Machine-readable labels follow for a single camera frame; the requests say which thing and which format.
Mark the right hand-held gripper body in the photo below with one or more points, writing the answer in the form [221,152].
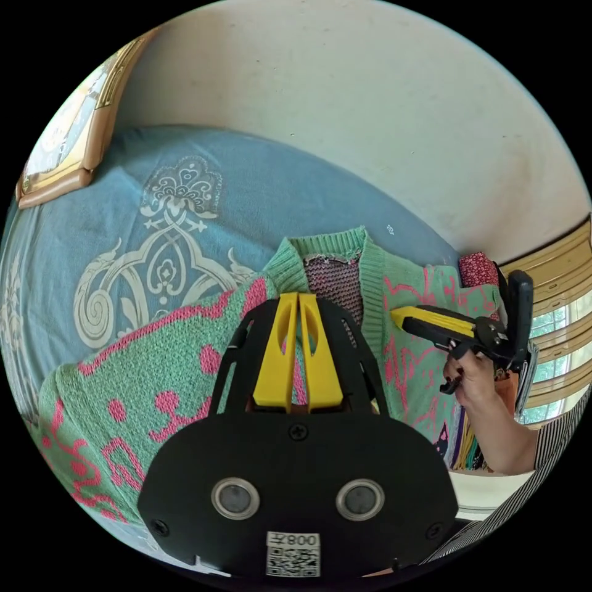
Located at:
[492,340]

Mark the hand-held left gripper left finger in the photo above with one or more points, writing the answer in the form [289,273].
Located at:
[276,365]

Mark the wooden bed headboard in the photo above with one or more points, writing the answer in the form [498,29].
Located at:
[95,125]

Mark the window with golden frame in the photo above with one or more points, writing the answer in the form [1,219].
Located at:
[557,300]

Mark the green sweater with pink pattern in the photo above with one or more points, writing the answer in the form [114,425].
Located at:
[152,351]

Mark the bed with blue printed quilt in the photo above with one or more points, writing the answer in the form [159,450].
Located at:
[259,185]

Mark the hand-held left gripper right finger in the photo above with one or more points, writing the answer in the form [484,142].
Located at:
[323,370]

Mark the person's right forearm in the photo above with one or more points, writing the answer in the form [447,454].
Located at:
[504,437]

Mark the person's right hand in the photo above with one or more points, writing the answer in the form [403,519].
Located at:
[471,377]

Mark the red patterned cloth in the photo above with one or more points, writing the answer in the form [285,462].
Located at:
[476,269]

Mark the pile of clothes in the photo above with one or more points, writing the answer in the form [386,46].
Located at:
[468,451]

